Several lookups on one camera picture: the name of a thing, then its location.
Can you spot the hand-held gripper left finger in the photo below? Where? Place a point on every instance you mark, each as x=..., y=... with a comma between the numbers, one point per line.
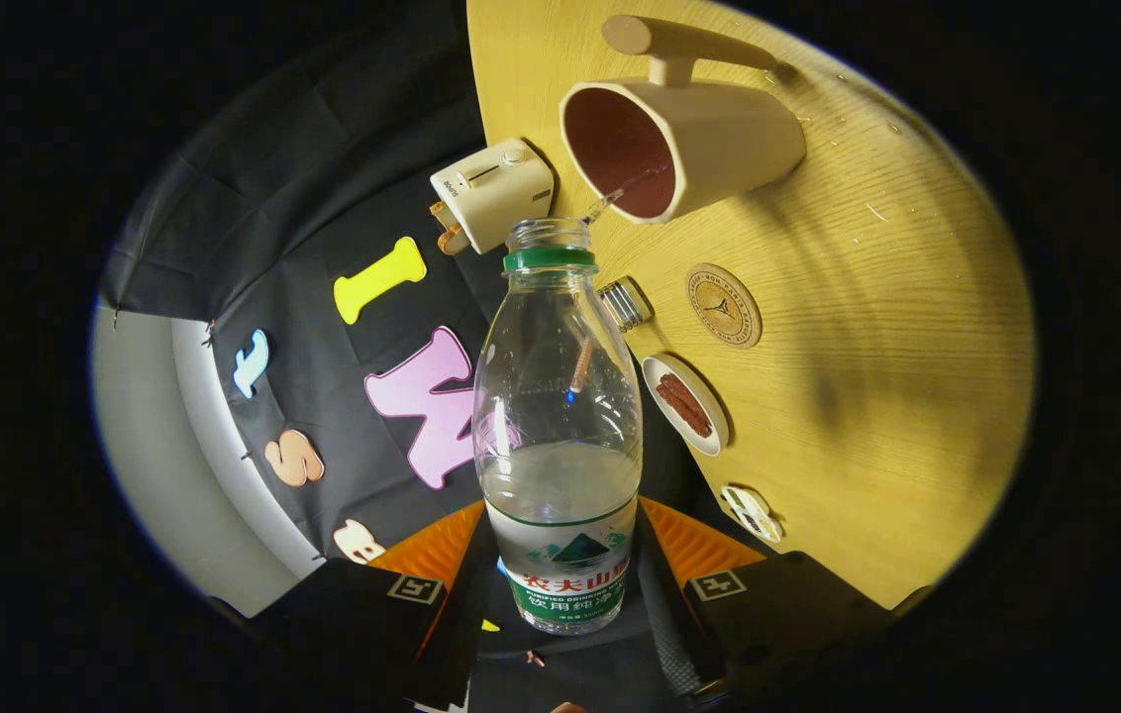
x=452, y=634

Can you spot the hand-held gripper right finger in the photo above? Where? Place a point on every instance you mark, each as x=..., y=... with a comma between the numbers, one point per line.
x=669, y=634

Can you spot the clear plastic juice bottle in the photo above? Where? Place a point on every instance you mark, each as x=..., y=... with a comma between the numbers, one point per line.
x=560, y=495

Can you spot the round cork coaster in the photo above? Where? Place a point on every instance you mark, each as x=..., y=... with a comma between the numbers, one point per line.
x=724, y=305

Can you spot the white divided seasoning dish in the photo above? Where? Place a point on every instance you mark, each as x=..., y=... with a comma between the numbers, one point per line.
x=751, y=514

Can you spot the white round plate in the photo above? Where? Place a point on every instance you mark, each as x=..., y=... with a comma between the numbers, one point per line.
x=709, y=441

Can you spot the brown meat piece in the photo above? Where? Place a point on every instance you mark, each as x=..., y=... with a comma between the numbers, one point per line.
x=677, y=408
x=691, y=399

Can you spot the rolled wafer stick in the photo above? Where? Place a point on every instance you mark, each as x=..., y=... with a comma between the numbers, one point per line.
x=581, y=364

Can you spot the wooden table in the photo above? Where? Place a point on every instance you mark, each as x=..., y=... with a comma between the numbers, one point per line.
x=867, y=347

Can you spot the toasted bread slice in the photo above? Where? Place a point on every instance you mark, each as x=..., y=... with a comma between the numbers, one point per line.
x=453, y=241
x=440, y=212

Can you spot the white toaster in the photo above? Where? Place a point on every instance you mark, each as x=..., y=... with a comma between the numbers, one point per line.
x=501, y=188

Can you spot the black backdrop cloth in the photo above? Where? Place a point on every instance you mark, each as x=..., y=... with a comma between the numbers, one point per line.
x=343, y=178

